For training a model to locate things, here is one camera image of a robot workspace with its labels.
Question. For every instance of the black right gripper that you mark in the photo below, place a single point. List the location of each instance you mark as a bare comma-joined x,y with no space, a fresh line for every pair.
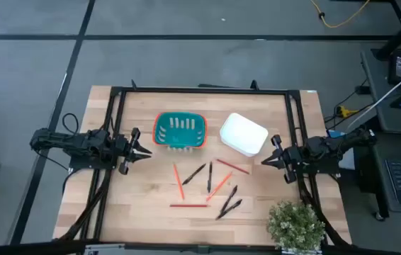
290,157

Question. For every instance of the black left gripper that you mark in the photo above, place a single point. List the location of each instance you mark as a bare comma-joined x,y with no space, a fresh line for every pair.
129,148

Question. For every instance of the white plastic bin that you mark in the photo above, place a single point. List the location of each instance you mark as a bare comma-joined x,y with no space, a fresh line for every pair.
243,134

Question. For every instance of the teal basket orange rim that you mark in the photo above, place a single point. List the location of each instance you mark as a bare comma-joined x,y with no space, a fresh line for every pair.
179,136

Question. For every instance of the red pencil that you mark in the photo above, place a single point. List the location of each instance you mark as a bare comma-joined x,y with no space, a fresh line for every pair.
232,166
188,205

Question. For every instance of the orange pencil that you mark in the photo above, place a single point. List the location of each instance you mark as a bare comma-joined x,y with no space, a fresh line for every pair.
178,180
219,186

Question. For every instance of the black pen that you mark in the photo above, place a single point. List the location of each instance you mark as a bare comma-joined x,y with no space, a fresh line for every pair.
209,177
229,199
194,174
229,209

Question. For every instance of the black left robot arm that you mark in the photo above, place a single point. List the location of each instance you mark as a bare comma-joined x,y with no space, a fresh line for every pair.
62,140

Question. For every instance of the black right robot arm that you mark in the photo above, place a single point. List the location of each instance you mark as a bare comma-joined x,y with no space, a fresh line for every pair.
331,145

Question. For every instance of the white and blue box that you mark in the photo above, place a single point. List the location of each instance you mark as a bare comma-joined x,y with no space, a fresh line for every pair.
335,134

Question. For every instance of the small green potted plant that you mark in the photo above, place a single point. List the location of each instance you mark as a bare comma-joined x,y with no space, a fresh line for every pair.
294,226

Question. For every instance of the yellow plug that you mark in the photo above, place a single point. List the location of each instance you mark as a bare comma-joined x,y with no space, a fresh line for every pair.
343,111

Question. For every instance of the black wheeled cart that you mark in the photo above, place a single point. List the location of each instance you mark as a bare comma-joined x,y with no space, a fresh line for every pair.
377,184

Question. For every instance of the grey desk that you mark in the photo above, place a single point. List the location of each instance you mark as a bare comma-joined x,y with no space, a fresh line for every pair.
374,78

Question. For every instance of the black stand legs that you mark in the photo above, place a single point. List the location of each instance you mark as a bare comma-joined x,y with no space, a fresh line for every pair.
399,35

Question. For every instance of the black metal table frame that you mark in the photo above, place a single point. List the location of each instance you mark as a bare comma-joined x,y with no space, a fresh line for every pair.
186,90

